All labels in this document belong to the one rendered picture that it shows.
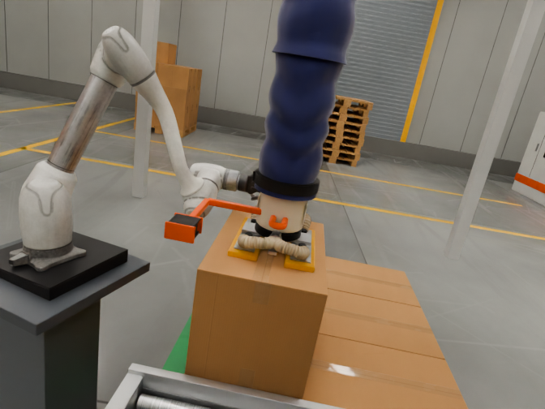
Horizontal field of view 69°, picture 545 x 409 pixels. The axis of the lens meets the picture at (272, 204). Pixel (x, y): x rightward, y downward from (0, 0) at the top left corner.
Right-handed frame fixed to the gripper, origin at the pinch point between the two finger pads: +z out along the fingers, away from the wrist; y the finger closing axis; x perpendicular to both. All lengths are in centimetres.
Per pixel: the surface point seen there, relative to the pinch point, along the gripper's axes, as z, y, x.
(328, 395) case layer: 28, 54, 50
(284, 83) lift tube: -6, -43, 34
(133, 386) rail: -32, 49, 69
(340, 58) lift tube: 9, -53, 34
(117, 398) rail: -35, 49, 74
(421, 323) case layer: 74, 53, -8
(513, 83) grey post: 183, -74, -243
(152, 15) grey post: -162, -77, -243
